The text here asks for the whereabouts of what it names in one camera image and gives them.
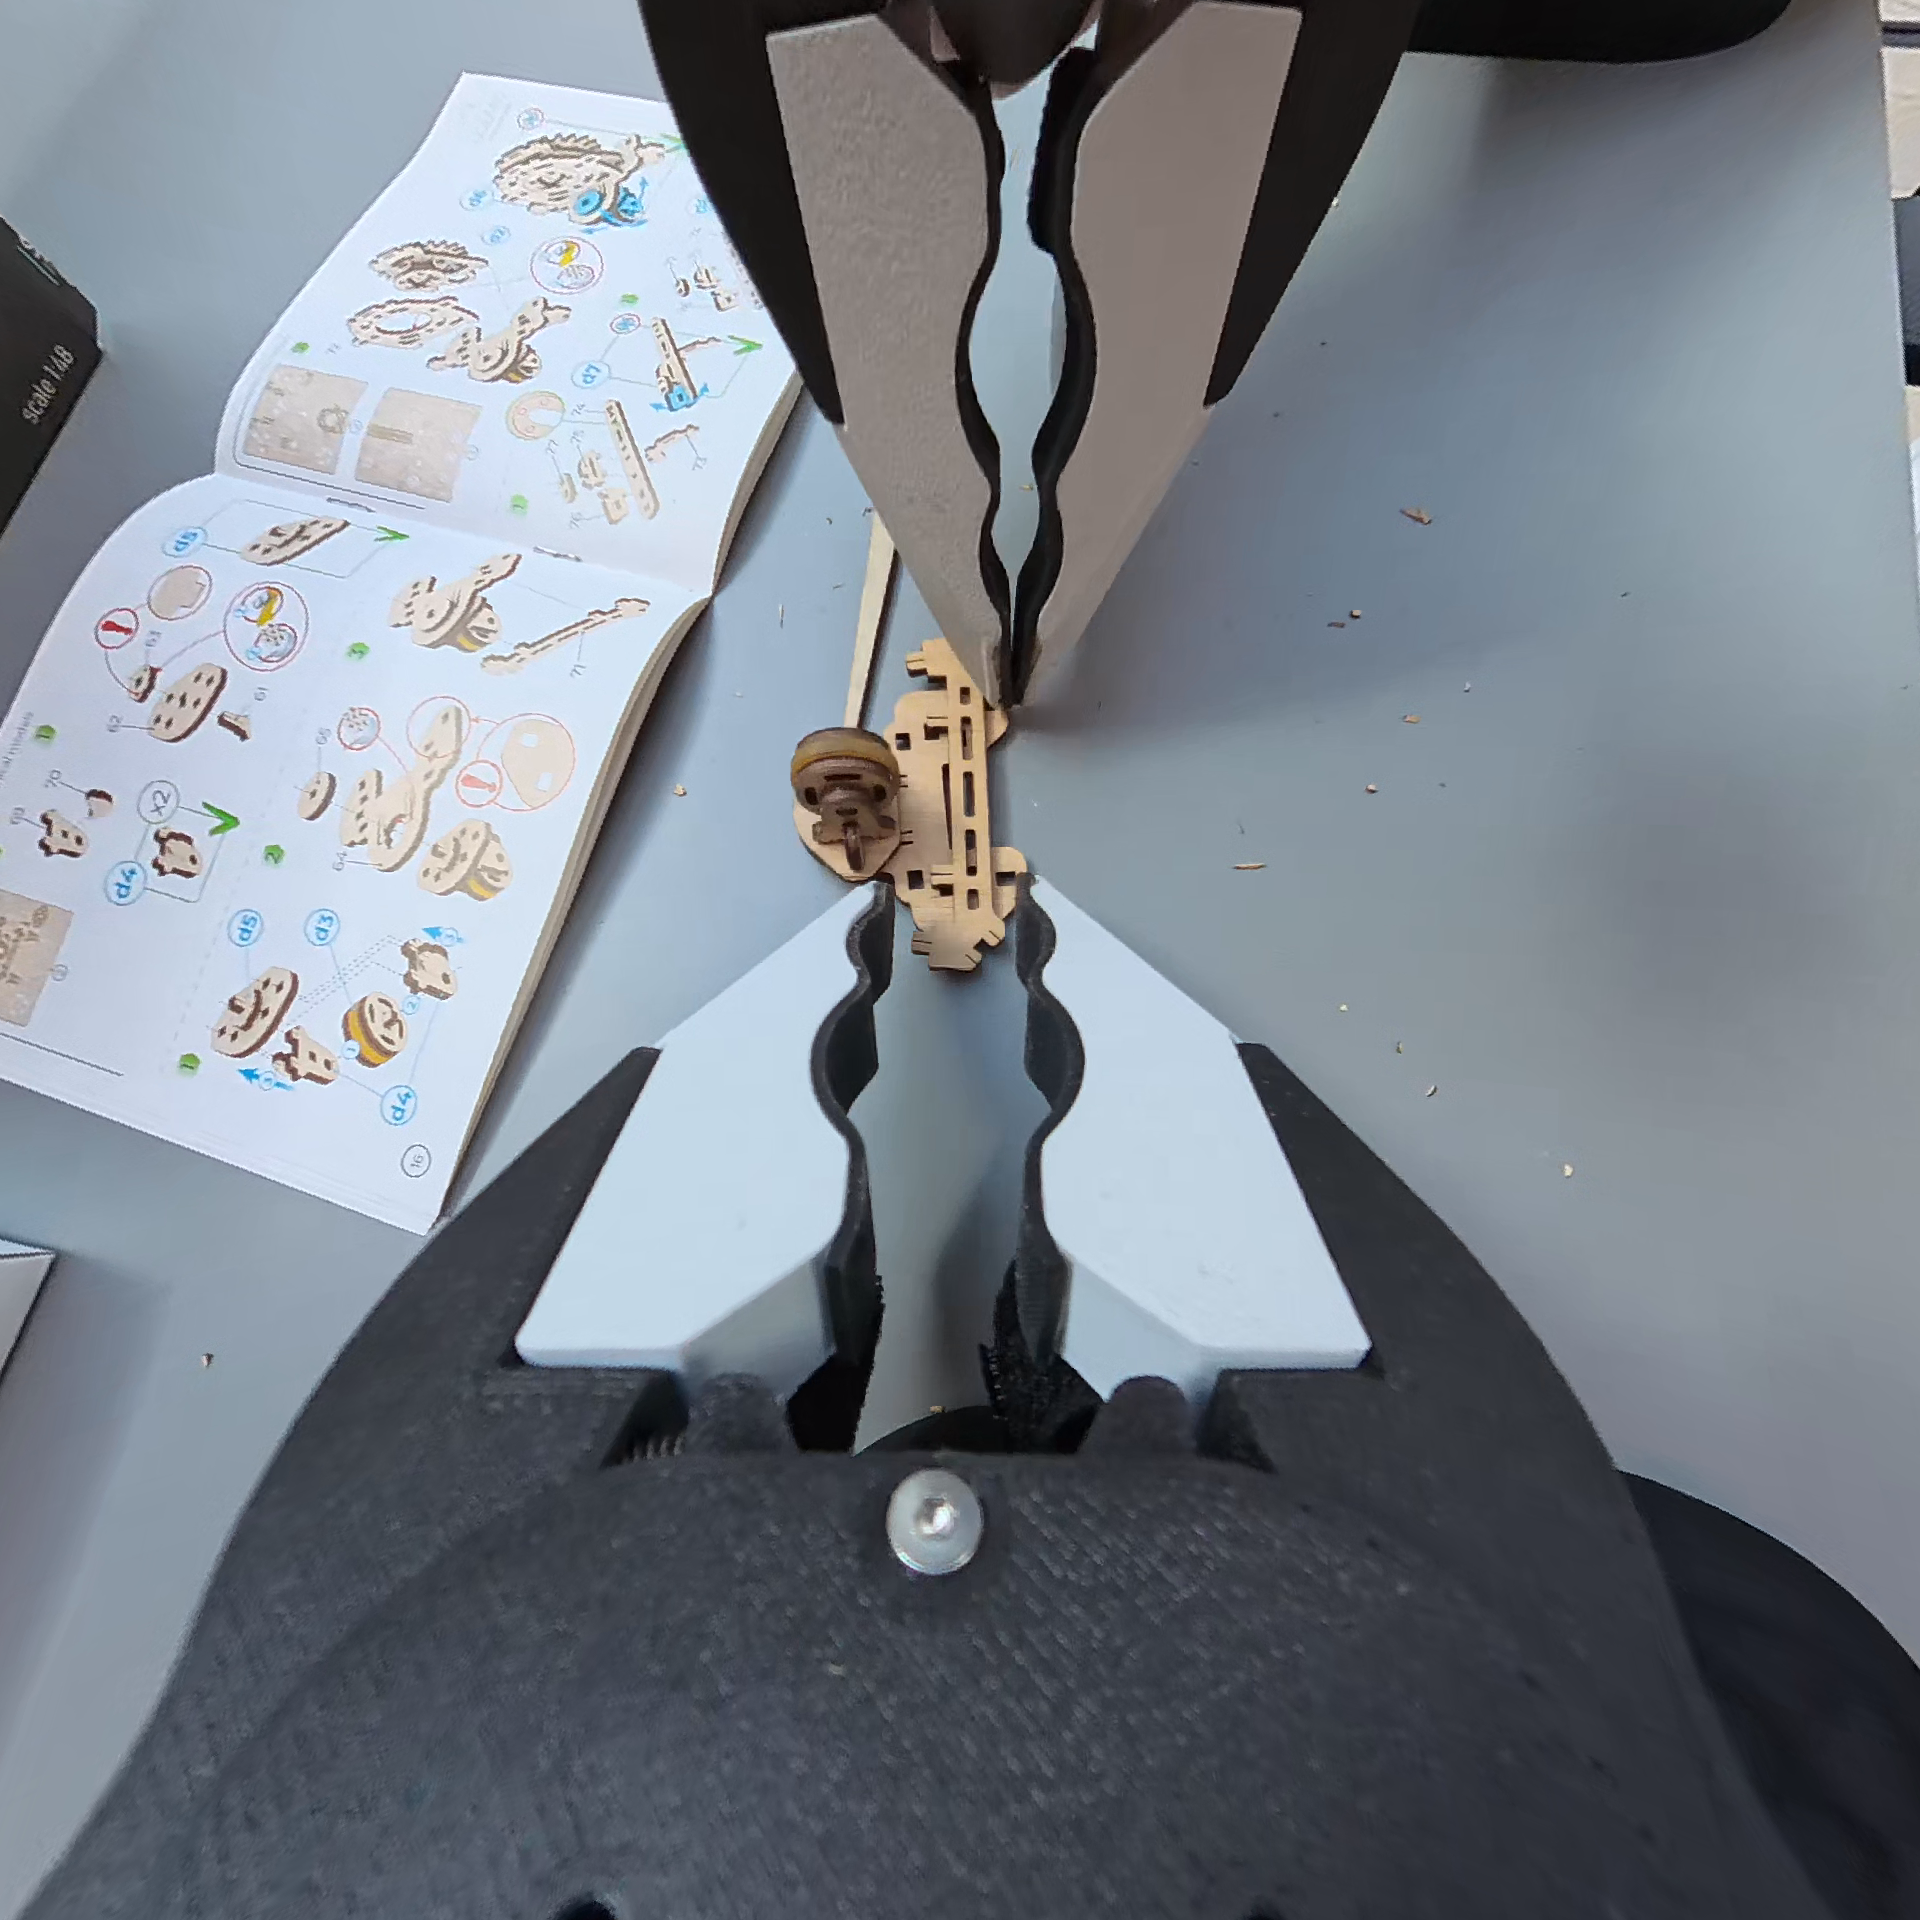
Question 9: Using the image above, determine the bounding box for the white box with orange rings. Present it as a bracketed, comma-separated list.
[0, 1241, 54, 1381]

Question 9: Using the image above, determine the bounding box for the wooden wheel part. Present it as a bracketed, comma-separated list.
[790, 724, 906, 881]

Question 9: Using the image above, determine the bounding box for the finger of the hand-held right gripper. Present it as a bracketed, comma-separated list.
[765, 0, 1019, 704]
[1012, 2, 1307, 704]

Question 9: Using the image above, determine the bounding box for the slotted wooden strip part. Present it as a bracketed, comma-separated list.
[884, 638, 1032, 972]

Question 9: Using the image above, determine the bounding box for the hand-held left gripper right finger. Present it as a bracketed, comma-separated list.
[982, 876, 1378, 1434]

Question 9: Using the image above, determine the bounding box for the open instruction booklet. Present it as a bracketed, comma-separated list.
[0, 73, 807, 1236]

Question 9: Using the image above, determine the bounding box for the black model kit box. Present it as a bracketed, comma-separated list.
[0, 214, 104, 535]

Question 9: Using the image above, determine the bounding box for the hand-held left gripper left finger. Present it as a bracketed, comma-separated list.
[511, 881, 899, 1428]

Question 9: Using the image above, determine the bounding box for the thin wooden stick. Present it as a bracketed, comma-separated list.
[841, 510, 899, 739]

